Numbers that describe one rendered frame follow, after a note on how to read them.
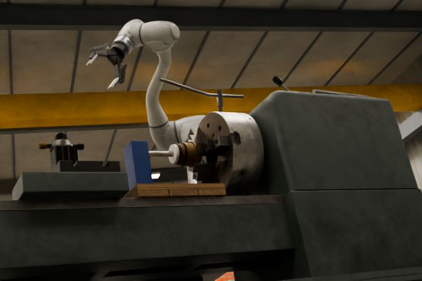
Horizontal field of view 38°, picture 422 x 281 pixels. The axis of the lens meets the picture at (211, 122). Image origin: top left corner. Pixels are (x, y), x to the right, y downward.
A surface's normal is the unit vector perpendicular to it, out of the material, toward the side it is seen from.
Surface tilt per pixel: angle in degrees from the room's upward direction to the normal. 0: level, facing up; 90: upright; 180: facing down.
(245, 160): 119
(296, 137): 90
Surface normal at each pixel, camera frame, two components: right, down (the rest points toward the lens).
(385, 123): 0.44, -0.43
